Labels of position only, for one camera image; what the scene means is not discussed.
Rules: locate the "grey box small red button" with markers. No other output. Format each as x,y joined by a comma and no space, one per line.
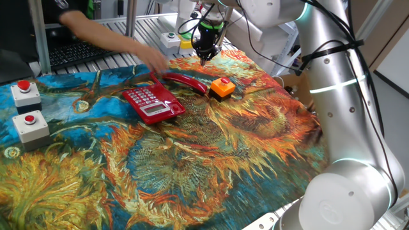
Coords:
32,131

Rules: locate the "black computer keyboard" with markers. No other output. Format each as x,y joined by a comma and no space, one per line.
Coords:
73,54

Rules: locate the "brown cardboard box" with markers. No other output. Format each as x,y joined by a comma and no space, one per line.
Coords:
300,86

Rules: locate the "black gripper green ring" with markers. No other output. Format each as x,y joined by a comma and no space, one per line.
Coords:
207,40

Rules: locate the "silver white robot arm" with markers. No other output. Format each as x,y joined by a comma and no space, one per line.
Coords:
335,96

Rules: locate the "grey box large red button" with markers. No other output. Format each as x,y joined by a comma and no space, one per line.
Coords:
25,96

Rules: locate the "slanted aluminium frame bar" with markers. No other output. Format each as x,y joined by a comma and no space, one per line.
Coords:
370,19

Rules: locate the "sunflower painting tablecloth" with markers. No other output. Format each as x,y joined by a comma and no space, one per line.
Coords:
191,159

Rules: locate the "red telephone base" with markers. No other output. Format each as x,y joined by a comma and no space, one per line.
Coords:
150,103

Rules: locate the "red telephone handset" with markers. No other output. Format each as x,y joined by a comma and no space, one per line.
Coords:
185,81

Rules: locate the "brown wooden board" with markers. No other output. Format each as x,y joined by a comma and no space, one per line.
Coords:
383,32

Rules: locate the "person's dark clothed torso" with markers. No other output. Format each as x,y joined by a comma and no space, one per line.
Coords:
51,9

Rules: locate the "white box green button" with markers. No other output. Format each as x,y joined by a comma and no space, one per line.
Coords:
169,43

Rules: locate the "yellow grey switch box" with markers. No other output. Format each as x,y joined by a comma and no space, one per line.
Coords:
186,44

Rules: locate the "orange box red mushroom button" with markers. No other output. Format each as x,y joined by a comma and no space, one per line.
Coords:
222,89

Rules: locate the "thin aluminium frame post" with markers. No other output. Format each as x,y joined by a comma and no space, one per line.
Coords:
131,19

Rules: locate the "thick aluminium frame post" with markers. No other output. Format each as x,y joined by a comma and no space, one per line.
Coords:
40,38

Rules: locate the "person's bare forearm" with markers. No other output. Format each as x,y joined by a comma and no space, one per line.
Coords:
99,35

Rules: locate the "black monitor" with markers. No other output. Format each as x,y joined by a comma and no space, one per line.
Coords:
16,38

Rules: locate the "black power adapter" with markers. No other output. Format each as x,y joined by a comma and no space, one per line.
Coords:
120,8

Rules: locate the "person's bare hand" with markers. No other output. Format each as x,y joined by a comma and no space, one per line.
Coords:
153,59

